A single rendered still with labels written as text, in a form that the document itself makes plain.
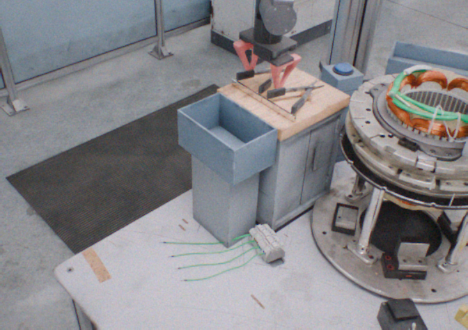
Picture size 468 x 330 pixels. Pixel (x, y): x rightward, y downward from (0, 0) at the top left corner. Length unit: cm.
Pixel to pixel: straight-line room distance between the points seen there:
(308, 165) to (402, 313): 35
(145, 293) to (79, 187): 147
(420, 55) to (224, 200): 63
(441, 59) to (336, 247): 54
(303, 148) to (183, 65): 238
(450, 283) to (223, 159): 52
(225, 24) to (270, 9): 260
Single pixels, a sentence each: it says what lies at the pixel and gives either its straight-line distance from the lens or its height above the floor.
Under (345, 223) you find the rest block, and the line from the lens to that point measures 116.
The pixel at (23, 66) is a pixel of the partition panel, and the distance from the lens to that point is 308.
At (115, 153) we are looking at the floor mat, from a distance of 267.
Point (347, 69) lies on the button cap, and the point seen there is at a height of 104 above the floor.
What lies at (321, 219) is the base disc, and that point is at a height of 80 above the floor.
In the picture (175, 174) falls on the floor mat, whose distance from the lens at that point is 251.
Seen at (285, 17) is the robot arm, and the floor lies 126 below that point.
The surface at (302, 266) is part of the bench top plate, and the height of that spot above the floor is 78.
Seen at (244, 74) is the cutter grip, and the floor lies 109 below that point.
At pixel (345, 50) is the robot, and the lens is 144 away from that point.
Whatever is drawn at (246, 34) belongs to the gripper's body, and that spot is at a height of 118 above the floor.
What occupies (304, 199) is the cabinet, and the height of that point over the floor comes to 82.
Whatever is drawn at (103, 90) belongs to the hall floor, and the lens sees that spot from 320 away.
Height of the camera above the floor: 163
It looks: 38 degrees down
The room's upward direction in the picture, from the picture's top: 2 degrees clockwise
